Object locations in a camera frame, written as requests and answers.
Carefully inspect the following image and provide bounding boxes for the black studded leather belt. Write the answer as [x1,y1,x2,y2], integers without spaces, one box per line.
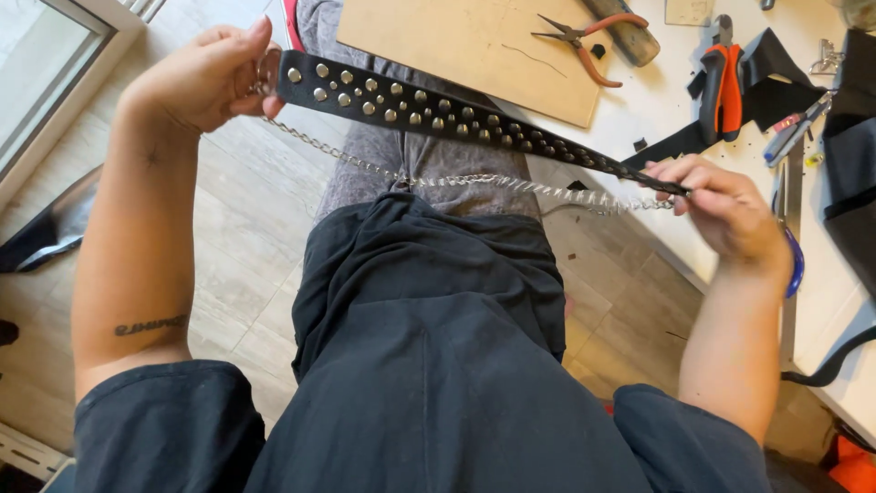
[270,48,692,198]

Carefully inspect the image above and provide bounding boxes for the wooden mallet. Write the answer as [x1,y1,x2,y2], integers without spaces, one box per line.
[582,0,662,68]

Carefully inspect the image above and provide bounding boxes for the brown wooden board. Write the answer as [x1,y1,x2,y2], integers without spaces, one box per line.
[335,0,615,130]

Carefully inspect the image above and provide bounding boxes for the silver metal clip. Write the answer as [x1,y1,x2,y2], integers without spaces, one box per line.
[809,38,844,76]

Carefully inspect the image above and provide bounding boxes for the orange black punch pliers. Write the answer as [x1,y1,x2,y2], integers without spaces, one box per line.
[698,14,746,146]

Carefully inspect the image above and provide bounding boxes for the metal ruler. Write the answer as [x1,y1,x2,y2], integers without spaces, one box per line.
[779,140,806,374]

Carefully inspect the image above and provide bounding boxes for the black plastic sheet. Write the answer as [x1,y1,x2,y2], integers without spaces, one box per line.
[0,164,104,275]

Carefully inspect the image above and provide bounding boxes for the silver metal ring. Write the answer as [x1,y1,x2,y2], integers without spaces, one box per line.
[252,47,283,97]

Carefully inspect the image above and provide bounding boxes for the orange handled pliers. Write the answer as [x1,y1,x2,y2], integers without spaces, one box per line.
[530,12,650,89]

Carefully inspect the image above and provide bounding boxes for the black strap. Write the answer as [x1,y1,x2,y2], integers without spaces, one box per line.
[780,322,876,388]

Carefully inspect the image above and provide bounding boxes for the glass door with frame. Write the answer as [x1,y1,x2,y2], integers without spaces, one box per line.
[0,0,168,210]

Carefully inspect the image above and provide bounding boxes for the silver metal chain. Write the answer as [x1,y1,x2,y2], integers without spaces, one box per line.
[259,115,678,217]

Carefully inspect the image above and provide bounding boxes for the beige card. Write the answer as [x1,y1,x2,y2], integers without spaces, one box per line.
[664,0,717,28]

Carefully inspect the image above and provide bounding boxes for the person's right hand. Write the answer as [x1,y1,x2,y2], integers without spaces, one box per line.
[642,154,795,264]

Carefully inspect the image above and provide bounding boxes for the blue grey utility knife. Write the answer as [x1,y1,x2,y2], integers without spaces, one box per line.
[763,90,836,169]

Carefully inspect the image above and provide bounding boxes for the person's grey trousers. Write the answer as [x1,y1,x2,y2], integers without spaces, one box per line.
[294,0,543,223]

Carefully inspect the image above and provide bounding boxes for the black fabric bag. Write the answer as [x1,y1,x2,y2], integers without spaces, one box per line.
[821,27,876,302]

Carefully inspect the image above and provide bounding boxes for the person's black shirt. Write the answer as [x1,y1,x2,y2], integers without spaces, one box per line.
[73,192,774,493]

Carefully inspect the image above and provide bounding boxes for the blue handled scissors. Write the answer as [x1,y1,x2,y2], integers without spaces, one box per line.
[772,188,806,299]

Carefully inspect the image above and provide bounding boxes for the person's left hand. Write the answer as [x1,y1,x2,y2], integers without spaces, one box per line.
[118,15,286,136]

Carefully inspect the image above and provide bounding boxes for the orange object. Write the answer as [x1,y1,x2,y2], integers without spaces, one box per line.
[824,435,876,493]

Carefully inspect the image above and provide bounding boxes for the black leather piece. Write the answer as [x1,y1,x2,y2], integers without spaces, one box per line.
[619,27,830,172]

